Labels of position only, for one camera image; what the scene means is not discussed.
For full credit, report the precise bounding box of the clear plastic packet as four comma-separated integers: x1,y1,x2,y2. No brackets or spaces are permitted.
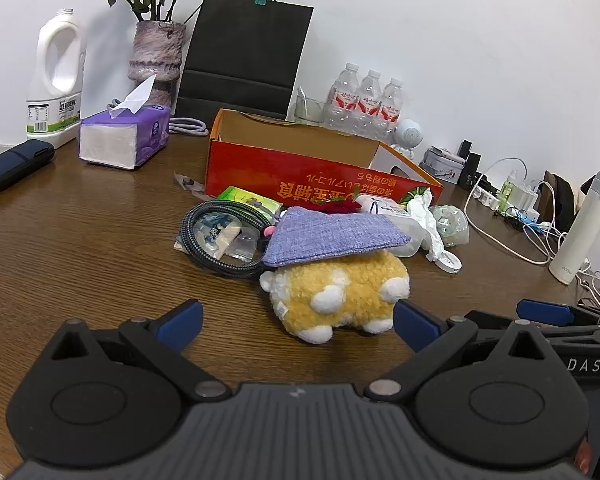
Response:
229,232,259,262

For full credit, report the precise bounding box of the power strip with chargers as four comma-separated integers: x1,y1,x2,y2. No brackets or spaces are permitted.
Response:
464,158,555,266

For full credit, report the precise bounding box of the black braided cable coil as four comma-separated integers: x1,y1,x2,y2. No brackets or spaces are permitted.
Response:
181,200,277,277

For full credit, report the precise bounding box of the lilac cable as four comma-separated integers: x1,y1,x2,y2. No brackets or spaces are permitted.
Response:
168,116,211,137

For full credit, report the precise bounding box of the brown leather pouch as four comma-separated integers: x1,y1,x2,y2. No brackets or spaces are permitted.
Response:
542,170,579,227

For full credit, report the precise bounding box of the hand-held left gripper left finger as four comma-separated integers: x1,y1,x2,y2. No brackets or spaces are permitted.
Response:
50,299,231,402

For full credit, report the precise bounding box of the purple tissue pack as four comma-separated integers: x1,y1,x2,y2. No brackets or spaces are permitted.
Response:
78,74,172,171

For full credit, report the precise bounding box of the purple mottled vase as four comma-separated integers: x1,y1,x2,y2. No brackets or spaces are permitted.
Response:
127,20,188,111

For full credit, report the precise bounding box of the red artificial rose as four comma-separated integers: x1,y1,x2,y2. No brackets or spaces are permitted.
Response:
309,198,362,216

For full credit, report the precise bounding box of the blue fabric pouch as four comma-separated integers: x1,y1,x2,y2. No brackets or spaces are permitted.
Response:
262,208,412,267

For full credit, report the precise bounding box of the yellow plush toy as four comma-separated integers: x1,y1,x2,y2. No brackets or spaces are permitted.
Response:
259,250,411,345

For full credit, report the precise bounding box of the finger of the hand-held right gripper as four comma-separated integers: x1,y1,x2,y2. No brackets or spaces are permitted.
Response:
516,299,600,328
464,310,600,346

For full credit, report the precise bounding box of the white power strip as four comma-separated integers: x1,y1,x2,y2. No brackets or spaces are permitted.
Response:
472,180,542,217

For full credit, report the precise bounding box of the black paper bag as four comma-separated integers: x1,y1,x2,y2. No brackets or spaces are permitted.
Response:
172,0,315,122

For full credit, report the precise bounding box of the red cardboard box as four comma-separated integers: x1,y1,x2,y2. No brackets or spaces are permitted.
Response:
205,108,445,207

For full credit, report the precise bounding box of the white plastic pack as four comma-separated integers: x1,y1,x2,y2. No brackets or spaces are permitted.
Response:
355,192,427,257

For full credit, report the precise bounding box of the dark blue glasses case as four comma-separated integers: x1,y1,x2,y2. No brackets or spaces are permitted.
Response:
0,139,56,194

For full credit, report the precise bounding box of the white tissue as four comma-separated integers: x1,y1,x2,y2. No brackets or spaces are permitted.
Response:
406,192,449,262

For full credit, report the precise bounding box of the green white charger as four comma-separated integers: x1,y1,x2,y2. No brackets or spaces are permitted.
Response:
499,170,539,211

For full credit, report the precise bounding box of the glass cup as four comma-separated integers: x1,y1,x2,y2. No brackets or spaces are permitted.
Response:
293,87,327,126

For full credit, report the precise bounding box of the white thermos bottle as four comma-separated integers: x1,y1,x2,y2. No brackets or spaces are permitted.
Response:
548,171,600,286

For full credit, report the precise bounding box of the person's right hand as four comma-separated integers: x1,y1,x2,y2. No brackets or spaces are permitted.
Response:
575,441,593,476

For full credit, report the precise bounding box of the small green box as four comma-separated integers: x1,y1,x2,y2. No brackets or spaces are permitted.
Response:
216,186,284,219

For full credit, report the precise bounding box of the white robot speaker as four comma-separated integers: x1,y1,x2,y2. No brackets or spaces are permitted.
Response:
389,119,424,162

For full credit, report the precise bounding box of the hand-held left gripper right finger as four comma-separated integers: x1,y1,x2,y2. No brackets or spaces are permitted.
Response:
366,298,551,402

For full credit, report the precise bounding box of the white detergent jug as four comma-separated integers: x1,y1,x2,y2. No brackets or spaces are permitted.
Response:
26,8,88,149

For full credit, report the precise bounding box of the blue printed plastic packet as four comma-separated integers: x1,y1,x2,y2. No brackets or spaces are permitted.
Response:
199,211,242,257

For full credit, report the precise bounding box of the clear candy packet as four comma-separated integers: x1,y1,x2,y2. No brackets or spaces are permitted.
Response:
173,172,204,197

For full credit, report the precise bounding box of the grey tin box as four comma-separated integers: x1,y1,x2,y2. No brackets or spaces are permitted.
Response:
422,145,466,184

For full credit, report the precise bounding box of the clear water bottle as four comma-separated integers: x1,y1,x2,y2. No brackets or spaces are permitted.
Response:
357,69,384,134
328,62,363,132
379,77,406,137

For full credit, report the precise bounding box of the iridescent plastic ball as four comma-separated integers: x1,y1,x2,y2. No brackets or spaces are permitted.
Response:
430,204,470,247

